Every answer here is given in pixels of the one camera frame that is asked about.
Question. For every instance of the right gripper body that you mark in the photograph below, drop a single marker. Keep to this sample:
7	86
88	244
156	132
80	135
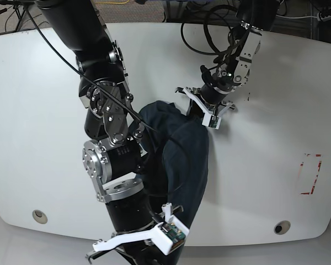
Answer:
143	234

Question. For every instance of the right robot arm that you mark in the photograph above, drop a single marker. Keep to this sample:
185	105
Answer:
112	151

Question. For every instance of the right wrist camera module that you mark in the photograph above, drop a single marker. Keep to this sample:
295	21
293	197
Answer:
169	235

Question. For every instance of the table grommet hole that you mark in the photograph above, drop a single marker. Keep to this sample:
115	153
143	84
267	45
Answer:
282	227
39	217

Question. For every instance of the dark navy t-shirt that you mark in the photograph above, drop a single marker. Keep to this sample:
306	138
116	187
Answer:
178	171

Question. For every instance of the red tape rectangle marking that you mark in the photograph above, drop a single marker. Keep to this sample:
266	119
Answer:
308	173

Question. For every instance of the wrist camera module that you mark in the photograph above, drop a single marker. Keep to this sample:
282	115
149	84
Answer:
211	121
169	235

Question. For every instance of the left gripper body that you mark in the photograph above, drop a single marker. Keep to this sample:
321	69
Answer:
209	99

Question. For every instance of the left table grommet hole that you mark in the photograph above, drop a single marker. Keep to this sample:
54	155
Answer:
39	217

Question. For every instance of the right table grommet hole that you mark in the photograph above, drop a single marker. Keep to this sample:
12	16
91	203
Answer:
282	227

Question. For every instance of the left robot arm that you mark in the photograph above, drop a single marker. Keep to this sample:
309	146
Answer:
232	65

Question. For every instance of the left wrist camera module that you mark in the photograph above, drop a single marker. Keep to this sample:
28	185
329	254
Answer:
211	121

